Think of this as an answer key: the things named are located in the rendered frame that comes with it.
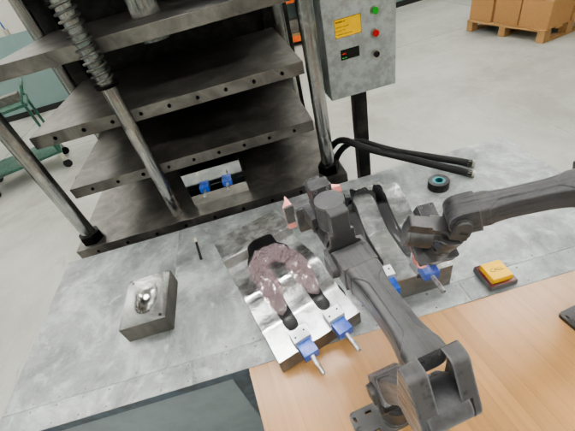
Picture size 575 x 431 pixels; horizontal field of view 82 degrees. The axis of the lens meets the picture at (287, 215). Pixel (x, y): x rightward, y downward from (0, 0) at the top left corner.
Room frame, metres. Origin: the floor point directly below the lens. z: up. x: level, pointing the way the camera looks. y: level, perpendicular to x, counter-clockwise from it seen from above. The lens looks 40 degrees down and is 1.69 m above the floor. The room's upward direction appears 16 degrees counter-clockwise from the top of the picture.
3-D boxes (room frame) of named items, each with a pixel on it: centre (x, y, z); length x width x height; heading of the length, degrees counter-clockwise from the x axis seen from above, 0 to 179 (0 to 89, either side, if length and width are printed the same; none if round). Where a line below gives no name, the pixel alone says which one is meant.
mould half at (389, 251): (0.80, -0.28, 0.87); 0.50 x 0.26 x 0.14; 1
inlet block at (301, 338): (0.43, 0.04, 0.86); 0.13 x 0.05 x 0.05; 18
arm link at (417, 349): (0.28, -0.11, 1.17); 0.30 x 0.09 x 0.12; 9
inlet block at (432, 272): (0.53, -0.33, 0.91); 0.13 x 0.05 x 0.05; 1
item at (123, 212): (1.67, 0.34, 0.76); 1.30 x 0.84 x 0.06; 91
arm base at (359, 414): (0.27, -0.12, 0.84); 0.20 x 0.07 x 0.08; 99
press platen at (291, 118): (1.72, 0.34, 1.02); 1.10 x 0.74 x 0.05; 91
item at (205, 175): (1.59, 0.29, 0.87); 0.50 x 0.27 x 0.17; 1
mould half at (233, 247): (0.71, 0.08, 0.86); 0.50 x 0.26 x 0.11; 18
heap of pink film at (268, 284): (0.70, 0.07, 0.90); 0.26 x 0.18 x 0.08; 18
